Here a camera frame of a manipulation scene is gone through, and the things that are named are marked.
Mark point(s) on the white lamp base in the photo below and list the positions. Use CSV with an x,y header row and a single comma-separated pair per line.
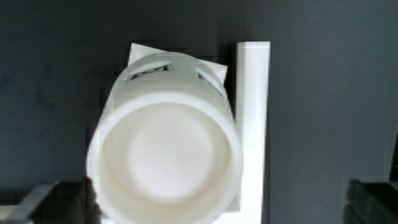
x,y
214,68

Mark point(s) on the white lamp shade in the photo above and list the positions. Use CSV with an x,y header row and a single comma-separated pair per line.
x,y
164,160

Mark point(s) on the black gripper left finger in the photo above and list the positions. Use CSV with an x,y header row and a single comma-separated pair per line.
x,y
59,203

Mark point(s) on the white U-shaped fence frame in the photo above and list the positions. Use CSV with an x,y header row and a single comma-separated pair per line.
x,y
253,62

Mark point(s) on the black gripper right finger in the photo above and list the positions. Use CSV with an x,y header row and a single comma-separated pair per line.
x,y
372,203

